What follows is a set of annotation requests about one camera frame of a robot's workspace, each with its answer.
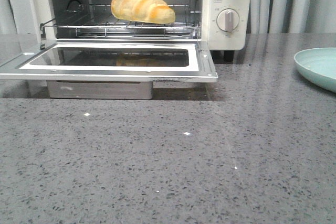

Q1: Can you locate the glass oven door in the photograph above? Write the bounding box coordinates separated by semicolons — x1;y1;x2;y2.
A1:
1;41;218;83

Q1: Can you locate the golden croissant bread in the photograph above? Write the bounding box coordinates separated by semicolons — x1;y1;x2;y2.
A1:
111;0;176;24

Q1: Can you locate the lower oven knob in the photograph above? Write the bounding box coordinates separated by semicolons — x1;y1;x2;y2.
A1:
216;9;239;33

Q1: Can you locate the white Toshiba toaster oven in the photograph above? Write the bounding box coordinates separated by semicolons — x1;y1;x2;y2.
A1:
4;0;253;62

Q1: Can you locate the grey curtain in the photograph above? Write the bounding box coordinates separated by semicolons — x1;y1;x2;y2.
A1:
0;0;336;35

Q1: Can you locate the light green plate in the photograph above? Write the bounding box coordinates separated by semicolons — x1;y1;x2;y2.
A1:
294;48;335;93

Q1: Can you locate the wire oven rack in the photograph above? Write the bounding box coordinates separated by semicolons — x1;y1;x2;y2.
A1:
40;4;201;40

